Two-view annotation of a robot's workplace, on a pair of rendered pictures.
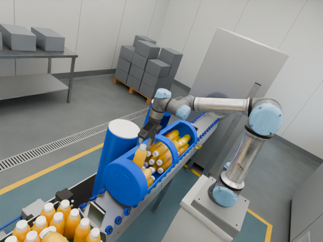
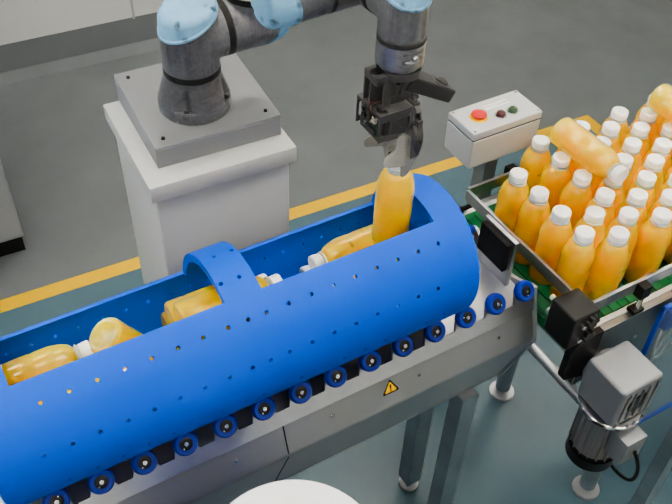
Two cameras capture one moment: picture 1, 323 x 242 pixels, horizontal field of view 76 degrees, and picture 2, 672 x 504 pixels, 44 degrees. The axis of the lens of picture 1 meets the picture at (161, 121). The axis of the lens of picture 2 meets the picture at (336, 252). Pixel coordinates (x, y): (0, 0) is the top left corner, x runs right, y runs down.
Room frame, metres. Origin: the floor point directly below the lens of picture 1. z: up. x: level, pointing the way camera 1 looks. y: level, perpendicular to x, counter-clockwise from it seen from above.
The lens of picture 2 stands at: (1.92, 0.65, 2.22)
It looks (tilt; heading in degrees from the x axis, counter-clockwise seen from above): 44 degrees down; 217
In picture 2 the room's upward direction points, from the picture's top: 2 degrees clockwise
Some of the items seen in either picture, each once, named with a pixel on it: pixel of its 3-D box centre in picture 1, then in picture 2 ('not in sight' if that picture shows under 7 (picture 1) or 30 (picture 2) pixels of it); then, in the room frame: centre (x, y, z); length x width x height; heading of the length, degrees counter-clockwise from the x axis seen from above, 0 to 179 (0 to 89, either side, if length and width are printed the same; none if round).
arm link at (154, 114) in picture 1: (156, 113); (401, 52); (0.97, 0.04, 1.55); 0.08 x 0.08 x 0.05
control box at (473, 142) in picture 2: not in sight; (492, 128); (0.40, -0.05, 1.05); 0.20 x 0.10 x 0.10; 159
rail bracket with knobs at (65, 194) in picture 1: (64, 200); (570, 319); (0.73, 0.35, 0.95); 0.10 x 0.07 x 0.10; 69
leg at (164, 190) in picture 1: (163, 193); not in sight; (1.65, -0.30, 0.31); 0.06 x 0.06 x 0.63; 69
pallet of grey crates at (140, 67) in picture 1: (146, 68); not in sight; (4.88, 0.78, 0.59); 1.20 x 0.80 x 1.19; 66
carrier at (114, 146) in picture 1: (114, 164); not in sight; (1.50, 0.28, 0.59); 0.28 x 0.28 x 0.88
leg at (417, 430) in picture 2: not in sight; (418, 422); (0.74, 0.06, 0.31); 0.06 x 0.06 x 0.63; 69
